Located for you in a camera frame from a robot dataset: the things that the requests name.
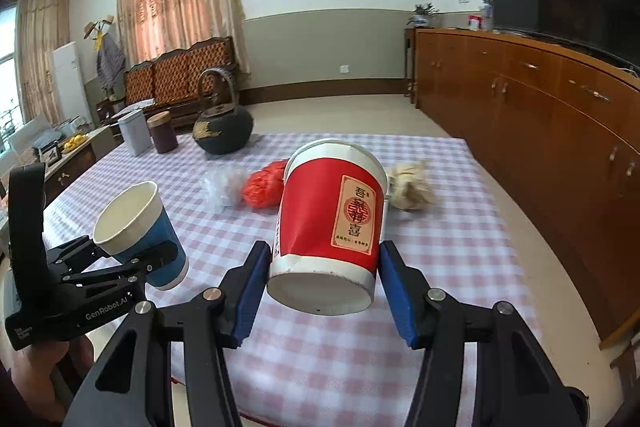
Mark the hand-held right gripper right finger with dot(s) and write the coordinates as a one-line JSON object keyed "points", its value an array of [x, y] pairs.
{"points": [[400, 297]]}

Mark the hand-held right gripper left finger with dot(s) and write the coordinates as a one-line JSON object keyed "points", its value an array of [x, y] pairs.
{"points": [[250, 297]]}

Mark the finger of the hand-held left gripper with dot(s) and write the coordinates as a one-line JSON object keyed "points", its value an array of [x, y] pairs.
{"points": [[145, 259], [70, 249]]}

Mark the white and blue paper cup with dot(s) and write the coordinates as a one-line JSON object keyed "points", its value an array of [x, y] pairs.
{"points": [[167, 232]]}

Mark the red paper cup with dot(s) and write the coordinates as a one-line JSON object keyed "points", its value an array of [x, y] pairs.
{"points": [[325, 207]]}

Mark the person's left hand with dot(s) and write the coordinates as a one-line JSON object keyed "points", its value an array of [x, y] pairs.
{"points": [[50, 372]]}

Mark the low wooden cabinet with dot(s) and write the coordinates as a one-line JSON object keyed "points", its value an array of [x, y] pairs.
{"points": [[75, 167]]}

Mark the table with checkered cloth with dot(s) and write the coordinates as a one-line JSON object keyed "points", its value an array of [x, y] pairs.
{"points": [[320, 357]]}

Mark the clear plastic bag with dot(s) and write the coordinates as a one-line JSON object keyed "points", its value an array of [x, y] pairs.
{"points": [[222, 189]]}

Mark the plate of oranges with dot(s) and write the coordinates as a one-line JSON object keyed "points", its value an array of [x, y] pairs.
{"points": [[75, 143]]}

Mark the crumpled beige paper bag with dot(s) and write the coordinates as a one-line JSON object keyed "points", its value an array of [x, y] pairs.
{"points": [[410, 189]]}

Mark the red mesh bag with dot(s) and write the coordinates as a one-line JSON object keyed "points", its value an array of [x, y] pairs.
{"points": [[262, 187]]}

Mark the grey metal tin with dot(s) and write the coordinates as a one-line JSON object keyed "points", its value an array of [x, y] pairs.
{"points": [[134, 134]]}

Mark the brown tea canister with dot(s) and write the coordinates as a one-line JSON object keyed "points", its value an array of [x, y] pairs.
{"points": [[162, 134]]}

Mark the black iron kettle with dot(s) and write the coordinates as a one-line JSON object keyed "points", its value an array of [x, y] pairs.
{"points": [[222, 132]]}

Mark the white refrigerator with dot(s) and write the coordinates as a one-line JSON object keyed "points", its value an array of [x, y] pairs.
{"points": [[69, 82]]}

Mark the wooden bench sofa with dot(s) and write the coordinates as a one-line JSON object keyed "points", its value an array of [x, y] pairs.
{"points": [[175, 77]]}

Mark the coat rack with hat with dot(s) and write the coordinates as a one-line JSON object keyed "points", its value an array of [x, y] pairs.
{"points": [[107, 57]]}

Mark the brown wooden sideboard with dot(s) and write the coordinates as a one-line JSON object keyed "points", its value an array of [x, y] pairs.
{"points": [[550, 132]]}

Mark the small potted plant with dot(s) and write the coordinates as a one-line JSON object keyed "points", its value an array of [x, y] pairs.
{"points": [[424, 16]]}

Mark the small white and red container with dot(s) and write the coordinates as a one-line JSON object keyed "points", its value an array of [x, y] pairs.
{"points": [[474, 23]]}

